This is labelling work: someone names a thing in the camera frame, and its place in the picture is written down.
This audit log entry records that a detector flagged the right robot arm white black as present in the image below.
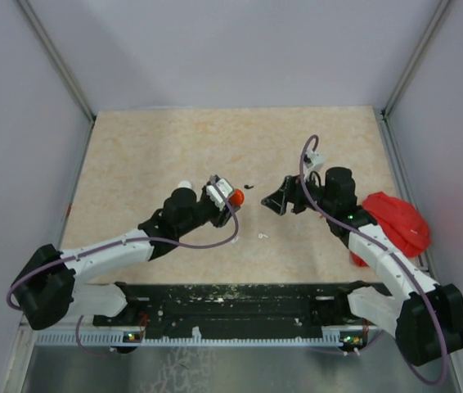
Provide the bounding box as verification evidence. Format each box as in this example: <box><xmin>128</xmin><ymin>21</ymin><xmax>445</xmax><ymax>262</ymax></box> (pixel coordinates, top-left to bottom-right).
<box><xmin>261</xmin><ymin>167</ymin><xmax>463</xmax><ymax>366</ymax></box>

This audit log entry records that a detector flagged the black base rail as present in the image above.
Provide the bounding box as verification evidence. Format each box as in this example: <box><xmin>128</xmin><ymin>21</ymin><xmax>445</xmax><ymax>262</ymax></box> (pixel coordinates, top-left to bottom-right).
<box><xmin>93</xmin><ymin>283</ymin><xmax>362</xmax><ymax>339</ymax></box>

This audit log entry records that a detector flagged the left aluminium frame post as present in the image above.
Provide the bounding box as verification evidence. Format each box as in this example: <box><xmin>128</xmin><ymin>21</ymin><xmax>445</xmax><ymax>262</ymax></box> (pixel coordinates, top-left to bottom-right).
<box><xmin>13</xmin><ymin>0</ymin><xmax>97</xmax><ymax>124</ymax></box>

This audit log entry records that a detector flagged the red cloth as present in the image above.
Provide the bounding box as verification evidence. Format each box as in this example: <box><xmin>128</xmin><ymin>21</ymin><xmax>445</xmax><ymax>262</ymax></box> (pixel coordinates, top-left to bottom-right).
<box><xmin>362</xmin><ymin>192</ymin><xmax>431</xmax><ymax>259</ymax></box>

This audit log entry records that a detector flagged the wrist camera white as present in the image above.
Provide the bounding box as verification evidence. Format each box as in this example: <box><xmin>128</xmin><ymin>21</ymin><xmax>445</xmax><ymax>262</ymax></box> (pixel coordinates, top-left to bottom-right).
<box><xmin>303</xmin><ymin>149</ymin><xmax>326</xmax><ymax>178</ymax></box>
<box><xmin>205</xmin><ymin>175</ymin><xmax>235</xmax><ymax>210</ymax></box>

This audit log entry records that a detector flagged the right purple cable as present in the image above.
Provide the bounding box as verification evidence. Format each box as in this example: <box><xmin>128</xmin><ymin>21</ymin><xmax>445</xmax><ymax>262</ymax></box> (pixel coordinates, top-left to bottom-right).
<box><xmin>299</xmin><ymin>134</ymin><xmax>449</xmax><ymax>386</ymax></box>

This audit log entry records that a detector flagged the right aluminium frame post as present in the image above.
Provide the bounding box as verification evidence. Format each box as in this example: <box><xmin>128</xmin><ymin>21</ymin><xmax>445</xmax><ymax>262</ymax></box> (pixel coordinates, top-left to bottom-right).
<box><xmin>380</xmin><ymin>0</ymin><xmax>455</xmax><ymax>120</ymax></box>

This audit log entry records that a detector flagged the orange earbud charging case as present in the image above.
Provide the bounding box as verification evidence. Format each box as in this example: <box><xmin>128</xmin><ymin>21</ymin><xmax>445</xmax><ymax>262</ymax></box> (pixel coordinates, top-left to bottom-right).
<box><xmin>228</xmin><ymin>189</ymin><xmax>245</xmax><ymax>207</ymax></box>

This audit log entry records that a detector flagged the white earbud charging case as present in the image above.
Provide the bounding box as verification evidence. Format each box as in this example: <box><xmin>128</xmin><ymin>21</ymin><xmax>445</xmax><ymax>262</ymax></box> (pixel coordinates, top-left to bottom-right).
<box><xmin>178</xmin><ymin>180</ymin><xmax>193</xmax><ymax>190</ymax></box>

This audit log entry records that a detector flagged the aluminium frame post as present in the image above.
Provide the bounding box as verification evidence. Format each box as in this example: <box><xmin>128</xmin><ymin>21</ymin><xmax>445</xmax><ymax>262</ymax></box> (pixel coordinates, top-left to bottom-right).
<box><xmin>380</xmin><ymin>0</ymin><xmax>455</xmax><ymax>120</ymax></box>
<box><xmin>13</xmin><ymin>0</ymin><xmax>97</xmax><ymax>124</ymax></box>

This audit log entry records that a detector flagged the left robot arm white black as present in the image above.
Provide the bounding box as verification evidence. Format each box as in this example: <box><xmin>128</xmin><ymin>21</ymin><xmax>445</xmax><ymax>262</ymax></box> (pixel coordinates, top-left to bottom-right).
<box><xmin>6</xmin><ymin>178</ymin><xmax>244</xmax><ymax>331</ymax></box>

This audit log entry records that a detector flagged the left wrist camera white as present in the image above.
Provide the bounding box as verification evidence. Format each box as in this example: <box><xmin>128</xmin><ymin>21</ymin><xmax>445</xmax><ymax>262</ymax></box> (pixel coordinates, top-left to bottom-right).
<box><xmin>205</xmin><ymin>175</ymin><xmax>235</xmax><ymax>210</ymax></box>

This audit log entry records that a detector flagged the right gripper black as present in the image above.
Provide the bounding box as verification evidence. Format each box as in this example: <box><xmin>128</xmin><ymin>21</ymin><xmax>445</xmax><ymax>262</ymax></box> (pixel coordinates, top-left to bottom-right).
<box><xmin>261</xmin><ymin>170</ymin><xmax>335</xmax><ymax>215</ymax></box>

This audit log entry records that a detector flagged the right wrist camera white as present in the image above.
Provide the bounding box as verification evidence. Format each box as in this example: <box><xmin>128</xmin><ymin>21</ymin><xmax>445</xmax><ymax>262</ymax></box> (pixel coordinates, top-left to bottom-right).
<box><xmin>303</xmin><ymin>149</ymin><xmax>326</xmax><ymax>178</ymax></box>

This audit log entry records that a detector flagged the white cable duct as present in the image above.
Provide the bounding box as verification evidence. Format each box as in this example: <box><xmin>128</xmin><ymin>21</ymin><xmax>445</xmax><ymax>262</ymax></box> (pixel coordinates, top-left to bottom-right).
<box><xmin>34</xmin><ymin>327</ymin><xmax>362</xmax><ymax>347</ymax></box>

